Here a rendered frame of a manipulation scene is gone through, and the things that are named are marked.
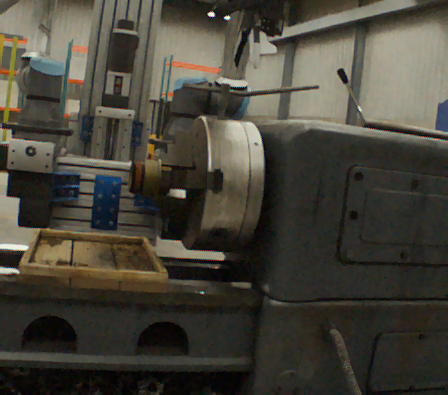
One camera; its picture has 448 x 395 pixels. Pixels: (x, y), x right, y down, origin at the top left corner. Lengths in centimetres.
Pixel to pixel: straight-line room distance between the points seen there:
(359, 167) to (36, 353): 79
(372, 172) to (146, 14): 114
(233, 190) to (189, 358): 38
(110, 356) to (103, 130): 94
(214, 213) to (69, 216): 77
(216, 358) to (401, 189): 56
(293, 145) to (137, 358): 56
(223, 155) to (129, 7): 102
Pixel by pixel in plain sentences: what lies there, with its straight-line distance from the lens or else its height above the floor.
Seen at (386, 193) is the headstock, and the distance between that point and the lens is 120.
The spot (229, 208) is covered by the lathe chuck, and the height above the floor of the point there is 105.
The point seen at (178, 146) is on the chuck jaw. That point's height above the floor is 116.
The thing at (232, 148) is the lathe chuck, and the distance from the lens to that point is 113.
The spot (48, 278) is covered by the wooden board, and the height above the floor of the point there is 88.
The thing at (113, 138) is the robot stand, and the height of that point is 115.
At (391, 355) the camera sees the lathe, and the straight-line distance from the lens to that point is 133.
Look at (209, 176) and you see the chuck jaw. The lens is 110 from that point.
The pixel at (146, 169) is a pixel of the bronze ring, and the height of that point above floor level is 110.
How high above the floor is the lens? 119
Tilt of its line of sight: 3 degrees down
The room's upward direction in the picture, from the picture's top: 7 degrees clockwise
